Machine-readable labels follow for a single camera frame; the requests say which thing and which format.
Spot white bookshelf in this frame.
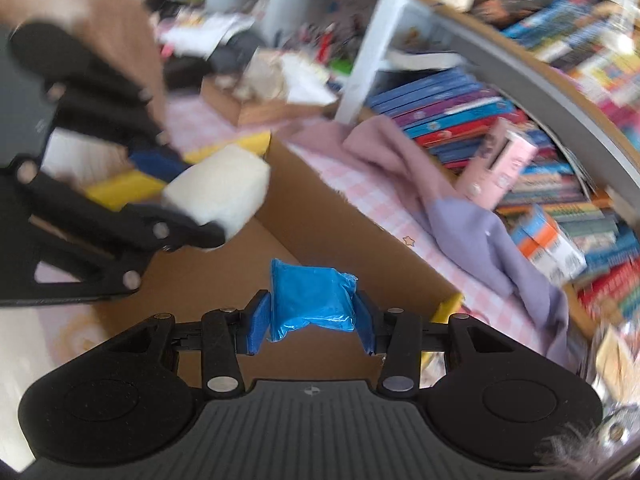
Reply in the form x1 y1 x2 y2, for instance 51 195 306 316
334 0 640 361

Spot white cloth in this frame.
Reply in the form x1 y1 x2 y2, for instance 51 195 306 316
164 14 253 57

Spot row of colourful books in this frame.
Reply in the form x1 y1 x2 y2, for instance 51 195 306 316
369 66 640 323
470 0 640 128

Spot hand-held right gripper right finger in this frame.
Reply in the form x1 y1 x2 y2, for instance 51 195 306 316
352 290 522 395

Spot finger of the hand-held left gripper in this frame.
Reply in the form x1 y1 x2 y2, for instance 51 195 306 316
0 156 227 307
9 20 193 183

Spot grey feather toy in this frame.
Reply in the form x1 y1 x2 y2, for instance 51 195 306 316
536 419 632 472

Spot crumpled white paper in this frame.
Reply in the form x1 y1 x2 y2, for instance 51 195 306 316
239 49 337 107

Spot tall pink box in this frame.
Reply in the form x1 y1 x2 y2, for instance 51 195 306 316
454 117 539 211

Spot pink and purple cloth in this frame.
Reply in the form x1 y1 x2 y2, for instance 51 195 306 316
287 115 572 367

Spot small brown cardboard box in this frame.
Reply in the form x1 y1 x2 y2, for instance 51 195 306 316
200 75 337 129

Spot white sponge block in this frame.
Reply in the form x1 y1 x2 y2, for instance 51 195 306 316
162 145 272 248

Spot blue plastic packet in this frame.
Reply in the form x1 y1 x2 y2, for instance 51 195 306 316
267 258 359 343

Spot orange and white cat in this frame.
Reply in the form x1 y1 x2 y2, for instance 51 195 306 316
0 0 171 196

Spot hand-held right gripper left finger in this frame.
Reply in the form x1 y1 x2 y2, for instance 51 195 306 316
102 290 274 395

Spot yellow cardboard box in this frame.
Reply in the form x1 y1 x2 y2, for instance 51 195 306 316
85 131 466 391

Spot dark grey cloth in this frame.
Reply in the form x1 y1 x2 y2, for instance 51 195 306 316
209 34 272 77

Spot orange and white carton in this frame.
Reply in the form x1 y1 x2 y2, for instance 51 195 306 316
510 204 589 287

